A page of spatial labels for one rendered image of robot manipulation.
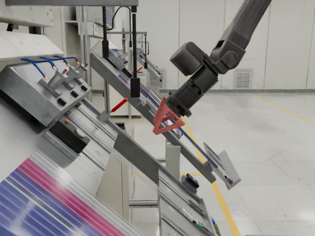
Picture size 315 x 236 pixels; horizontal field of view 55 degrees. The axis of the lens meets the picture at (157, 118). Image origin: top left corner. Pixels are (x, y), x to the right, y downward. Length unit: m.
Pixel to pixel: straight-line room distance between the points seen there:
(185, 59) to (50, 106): 0.33
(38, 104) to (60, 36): 1.18
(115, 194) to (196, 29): 6.93
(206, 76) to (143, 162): 0.41
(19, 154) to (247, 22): 0.58
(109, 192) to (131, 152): 0.96
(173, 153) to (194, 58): 0.66
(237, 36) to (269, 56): 8.21
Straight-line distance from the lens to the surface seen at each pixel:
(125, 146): 1.01
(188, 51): 0.74
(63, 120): 0.64
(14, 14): 0.79
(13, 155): 0.54
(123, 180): 1.91
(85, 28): 1.73
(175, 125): 0.73
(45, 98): 0.64
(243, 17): 0.80
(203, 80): 0.75
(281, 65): 9.13
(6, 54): 0.65
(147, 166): 1.04
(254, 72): 8.88
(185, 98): 0.76
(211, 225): 0.96
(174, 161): 1.34
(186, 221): 0.88
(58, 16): 1.81
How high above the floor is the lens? 1.25
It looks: 13 degrees down
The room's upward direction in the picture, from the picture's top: straight up
